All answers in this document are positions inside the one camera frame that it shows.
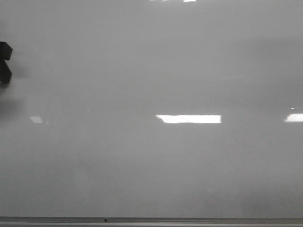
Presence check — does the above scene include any aluminium whiteboard bottom frame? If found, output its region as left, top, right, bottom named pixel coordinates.
left=0, top=217, right=303, bottom=227

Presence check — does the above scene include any white whiteboard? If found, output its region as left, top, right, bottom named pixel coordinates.
left=0, top=0, right=303, bottom=218

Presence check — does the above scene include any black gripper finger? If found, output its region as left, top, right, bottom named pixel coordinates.
left=0, top=42, right=13, bottom=84

